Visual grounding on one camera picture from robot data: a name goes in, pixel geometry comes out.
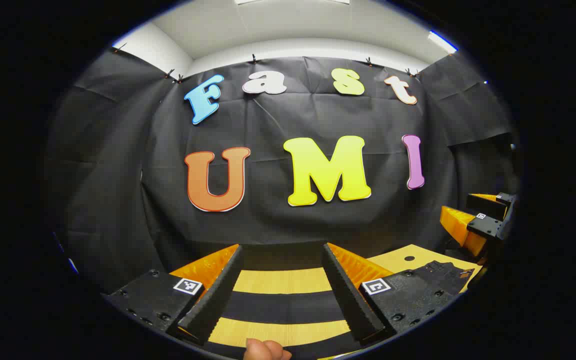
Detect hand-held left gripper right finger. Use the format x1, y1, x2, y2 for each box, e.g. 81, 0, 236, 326
322, 243, 465, 347

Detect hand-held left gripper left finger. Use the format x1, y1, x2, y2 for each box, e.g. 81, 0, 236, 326
104, 244, 245, 346

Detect black jeans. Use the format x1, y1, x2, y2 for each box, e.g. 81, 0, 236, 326
203, 260, 476, 360

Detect black backdrop cloth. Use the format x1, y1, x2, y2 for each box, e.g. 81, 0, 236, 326
43, 47, 521, 296

